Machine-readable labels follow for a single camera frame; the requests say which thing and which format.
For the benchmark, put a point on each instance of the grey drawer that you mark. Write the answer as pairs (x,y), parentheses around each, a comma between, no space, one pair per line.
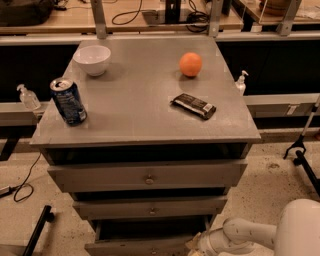
(165,236)
(147,175)
(149,207)

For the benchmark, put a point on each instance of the orange fruit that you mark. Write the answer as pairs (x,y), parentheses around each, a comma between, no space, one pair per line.
(190,64)

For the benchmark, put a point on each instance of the left clear sanitizer bottle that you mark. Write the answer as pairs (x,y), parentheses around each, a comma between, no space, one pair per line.
(28,98)

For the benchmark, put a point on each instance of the black stand leg left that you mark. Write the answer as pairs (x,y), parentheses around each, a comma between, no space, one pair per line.
(47,216)

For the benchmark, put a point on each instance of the black snack bar wrapper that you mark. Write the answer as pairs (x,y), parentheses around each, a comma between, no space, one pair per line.
(194,105)

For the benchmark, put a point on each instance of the wooden desk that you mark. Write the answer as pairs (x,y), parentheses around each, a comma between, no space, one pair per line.
(76,16)

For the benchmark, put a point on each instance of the right clear sanitizer bottle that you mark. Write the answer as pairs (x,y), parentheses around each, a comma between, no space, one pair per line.
(240,83)

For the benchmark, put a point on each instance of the white ceramic bowl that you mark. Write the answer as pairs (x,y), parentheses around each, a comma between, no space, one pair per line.
(93,60)

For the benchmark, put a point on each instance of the grey bottom drawer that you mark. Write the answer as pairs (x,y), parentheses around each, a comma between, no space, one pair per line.
(165,236)

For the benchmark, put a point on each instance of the grey middle drawer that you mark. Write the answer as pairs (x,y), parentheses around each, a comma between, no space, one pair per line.
(149,207)

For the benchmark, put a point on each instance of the black bag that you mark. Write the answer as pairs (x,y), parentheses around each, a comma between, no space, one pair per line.
(14,13)

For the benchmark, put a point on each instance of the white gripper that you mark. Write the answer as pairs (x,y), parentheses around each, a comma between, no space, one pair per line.
(207,242)

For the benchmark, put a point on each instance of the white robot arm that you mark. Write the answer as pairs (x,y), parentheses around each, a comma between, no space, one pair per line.
(296,234)

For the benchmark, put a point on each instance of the blue soda can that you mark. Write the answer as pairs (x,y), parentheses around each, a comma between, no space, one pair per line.
(66,97)

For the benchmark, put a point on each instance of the grey wooden drawer cabinet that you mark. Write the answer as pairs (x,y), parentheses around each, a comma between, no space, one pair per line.
(130,117)

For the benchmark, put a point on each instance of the clear sanitizer bottle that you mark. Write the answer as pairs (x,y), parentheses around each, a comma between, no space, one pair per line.
(240,83)
(28,98)

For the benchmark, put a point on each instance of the grey top drawer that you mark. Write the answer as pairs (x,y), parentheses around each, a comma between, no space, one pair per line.
(147,175)

